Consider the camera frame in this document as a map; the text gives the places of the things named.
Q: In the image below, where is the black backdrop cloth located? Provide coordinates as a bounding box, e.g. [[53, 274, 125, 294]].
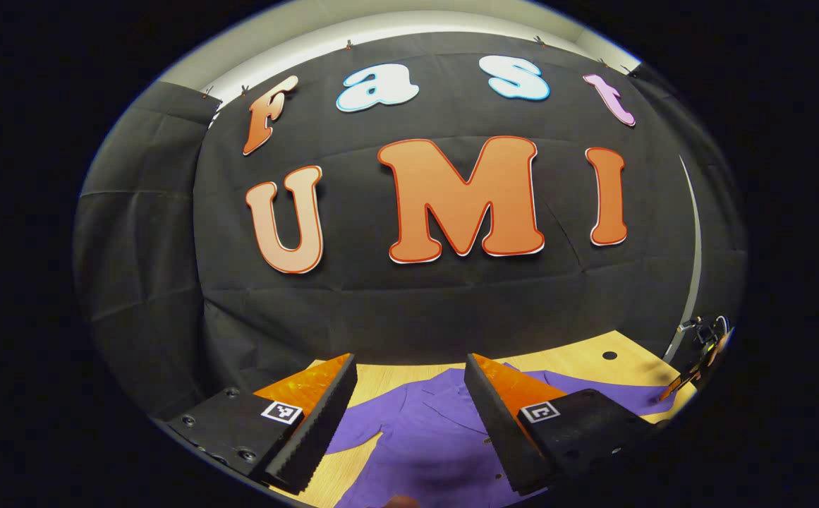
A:
[[73, 32, 748, 424]]

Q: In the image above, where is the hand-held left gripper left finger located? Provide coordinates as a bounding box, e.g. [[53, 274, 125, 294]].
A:
[[161, 353, 359, 496]]

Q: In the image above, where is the purple knit garment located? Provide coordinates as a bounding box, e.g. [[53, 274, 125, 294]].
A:
[[324, 362, 678, 508]]

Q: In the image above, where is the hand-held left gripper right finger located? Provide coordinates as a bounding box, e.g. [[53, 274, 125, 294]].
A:
[[463, 353, 658, 496]]

